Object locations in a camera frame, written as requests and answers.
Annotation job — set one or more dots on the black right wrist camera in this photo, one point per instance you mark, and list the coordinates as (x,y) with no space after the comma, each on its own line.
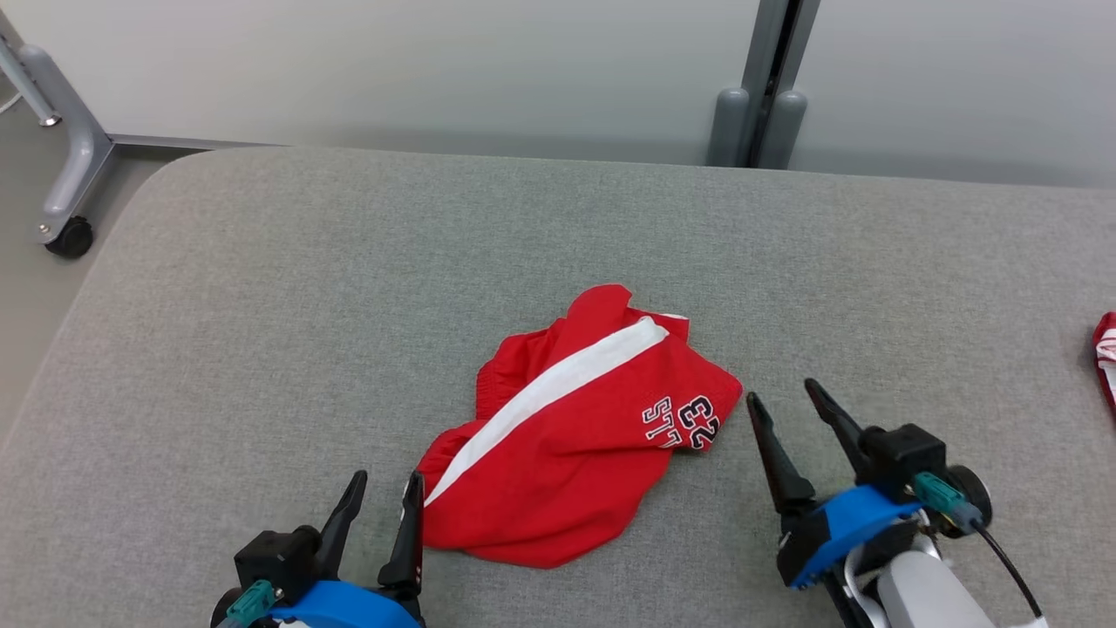
(902,462)

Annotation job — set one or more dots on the grey partition base rail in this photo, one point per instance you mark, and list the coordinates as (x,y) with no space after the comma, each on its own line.
(192,141)

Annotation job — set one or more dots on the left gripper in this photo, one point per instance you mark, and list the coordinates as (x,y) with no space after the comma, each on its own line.
(224,609)

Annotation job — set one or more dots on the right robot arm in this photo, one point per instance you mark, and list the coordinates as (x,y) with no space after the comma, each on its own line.
(924,593)

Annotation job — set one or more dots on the black caster wheel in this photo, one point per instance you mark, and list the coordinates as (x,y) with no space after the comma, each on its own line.
(71,237)

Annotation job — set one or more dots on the red white-sleeved jersey shirt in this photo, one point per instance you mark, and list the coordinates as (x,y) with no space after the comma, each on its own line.
(1107,366)

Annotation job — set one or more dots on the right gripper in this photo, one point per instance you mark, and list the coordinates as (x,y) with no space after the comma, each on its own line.
(787,545)

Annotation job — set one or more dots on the blue right camera mount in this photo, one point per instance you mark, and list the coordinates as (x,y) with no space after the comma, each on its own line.
(846,528)

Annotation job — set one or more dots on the red shorts white stripe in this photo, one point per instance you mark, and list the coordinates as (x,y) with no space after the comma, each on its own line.
(558,471)

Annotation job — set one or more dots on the grey rolling stand leg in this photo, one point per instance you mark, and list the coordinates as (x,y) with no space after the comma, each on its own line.
(83,148)

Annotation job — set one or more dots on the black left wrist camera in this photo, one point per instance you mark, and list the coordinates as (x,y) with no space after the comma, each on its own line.
(279,558)

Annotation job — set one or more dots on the grey metal partition post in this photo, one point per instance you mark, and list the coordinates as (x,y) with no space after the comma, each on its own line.
(765,52)

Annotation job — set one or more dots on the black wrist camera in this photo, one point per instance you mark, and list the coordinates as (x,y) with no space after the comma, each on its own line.
(902,462)
(279,558)

